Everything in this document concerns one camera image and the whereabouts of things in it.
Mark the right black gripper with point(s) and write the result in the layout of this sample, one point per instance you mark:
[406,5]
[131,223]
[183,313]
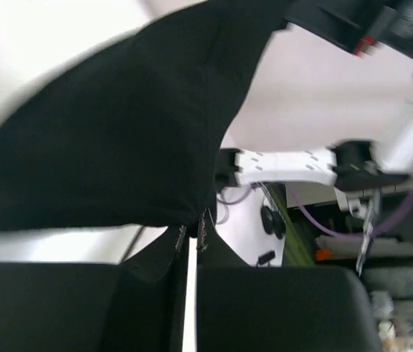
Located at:
[357,25]

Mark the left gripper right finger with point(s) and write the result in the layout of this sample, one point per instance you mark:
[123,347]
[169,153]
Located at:
[291,308]

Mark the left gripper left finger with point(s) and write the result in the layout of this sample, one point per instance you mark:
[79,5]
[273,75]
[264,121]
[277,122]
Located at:
[137,305]

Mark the black skirt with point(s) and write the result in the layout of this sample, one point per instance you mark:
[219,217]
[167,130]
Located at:
[131,134]

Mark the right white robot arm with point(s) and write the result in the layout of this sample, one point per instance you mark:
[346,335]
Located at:
[353,165]

